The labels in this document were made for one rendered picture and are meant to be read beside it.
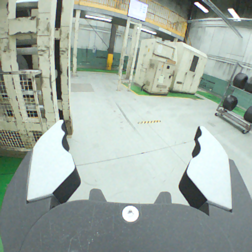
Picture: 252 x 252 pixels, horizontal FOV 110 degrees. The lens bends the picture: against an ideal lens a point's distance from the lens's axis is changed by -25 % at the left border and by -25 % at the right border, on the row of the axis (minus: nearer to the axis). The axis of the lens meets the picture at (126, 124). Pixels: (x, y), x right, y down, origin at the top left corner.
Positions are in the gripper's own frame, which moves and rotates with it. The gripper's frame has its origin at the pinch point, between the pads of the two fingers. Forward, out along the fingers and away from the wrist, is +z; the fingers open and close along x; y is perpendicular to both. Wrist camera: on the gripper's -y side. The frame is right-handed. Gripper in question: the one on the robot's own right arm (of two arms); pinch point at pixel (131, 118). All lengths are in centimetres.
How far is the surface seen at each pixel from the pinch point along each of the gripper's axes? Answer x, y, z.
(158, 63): 89, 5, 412
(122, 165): -6, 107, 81
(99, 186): -27, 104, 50
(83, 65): -363, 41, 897
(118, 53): -111, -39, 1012
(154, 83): 83, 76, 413
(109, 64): -170, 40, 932
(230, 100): 326, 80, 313
